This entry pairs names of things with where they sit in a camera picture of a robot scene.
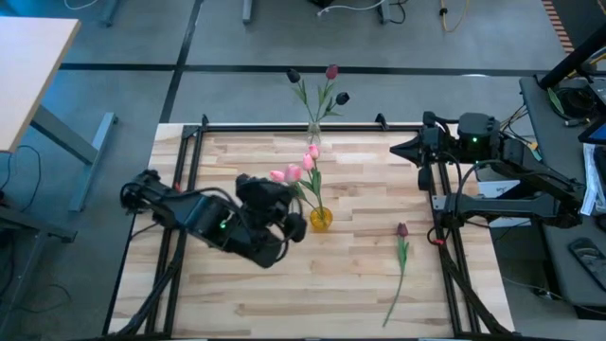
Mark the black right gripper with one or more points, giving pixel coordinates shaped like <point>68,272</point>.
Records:
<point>440,144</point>

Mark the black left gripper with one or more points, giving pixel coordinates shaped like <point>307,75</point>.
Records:
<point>258,196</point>

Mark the pink artificial tulip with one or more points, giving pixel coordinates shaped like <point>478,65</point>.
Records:
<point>277,176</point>
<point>293,173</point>
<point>314,151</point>
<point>308,162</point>

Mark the black artificial tulip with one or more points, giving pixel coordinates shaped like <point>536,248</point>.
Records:
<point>342,98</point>
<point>293,75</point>

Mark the dark red artificial tulip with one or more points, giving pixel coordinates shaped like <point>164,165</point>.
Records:
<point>332,72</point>
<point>402,229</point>

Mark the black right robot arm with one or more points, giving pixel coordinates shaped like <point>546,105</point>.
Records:
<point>511,208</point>

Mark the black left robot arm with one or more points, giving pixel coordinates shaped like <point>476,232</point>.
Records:
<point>189,213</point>

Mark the yellow textured glass vase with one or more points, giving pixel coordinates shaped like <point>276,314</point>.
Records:
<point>321,221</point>

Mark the clear glass vase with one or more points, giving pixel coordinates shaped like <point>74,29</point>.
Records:
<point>314,135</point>

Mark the white cardboard box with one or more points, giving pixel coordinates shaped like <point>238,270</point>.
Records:
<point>497,188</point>

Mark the grey side desk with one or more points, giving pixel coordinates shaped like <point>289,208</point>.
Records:
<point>532,102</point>

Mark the grey desk leg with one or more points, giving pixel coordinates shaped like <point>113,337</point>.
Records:
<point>384,12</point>
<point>247,12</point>

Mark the white paper sheet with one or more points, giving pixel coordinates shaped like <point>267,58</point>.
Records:
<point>589,175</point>

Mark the laptop with blue screen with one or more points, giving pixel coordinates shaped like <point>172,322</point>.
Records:
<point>594,132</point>

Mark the black handheld controller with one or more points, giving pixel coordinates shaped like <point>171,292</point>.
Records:
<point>587,258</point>

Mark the light wood desk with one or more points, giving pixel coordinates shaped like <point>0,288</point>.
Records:
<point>33,71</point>

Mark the black metal post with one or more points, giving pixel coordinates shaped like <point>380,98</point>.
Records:
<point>573,57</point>

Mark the dark metal desk frame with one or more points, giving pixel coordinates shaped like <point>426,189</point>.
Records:
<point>33,227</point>

